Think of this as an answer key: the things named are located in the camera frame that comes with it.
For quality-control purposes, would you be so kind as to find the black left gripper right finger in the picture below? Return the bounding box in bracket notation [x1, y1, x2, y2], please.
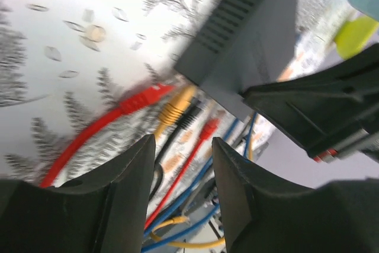
[212, 137, 378, 252]

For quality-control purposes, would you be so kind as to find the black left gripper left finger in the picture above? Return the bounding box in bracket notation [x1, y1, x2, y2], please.
[1, 134, 156, 252]

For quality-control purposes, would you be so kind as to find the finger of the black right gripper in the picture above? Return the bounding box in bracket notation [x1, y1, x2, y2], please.
[243, 44, 378, 163]

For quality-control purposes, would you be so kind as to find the blue ethernet cable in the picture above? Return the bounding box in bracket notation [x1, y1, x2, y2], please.
[140, 116, 246, 252]
[142, 113, 258, 251]

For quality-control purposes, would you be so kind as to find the yellow ethernet cable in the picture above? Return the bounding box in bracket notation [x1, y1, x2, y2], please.
[149, 128, 255, 249]
[153, 84, 198, 138]

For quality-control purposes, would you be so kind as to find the black network switch box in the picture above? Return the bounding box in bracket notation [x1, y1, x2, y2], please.
[174, 0, 297, 120]

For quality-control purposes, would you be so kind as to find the red ethernet cable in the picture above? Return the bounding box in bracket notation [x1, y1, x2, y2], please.
[38, 83, 221, 230]

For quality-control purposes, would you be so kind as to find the black cable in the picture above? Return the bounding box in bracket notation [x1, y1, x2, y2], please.
[147, 98, 205, 200]

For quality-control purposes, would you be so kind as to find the lime green bowl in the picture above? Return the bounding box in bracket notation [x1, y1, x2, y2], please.
[333, 15, 378, 59]

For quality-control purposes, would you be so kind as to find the floral table mat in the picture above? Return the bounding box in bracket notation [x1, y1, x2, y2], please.
[0, 0, 379, 253]

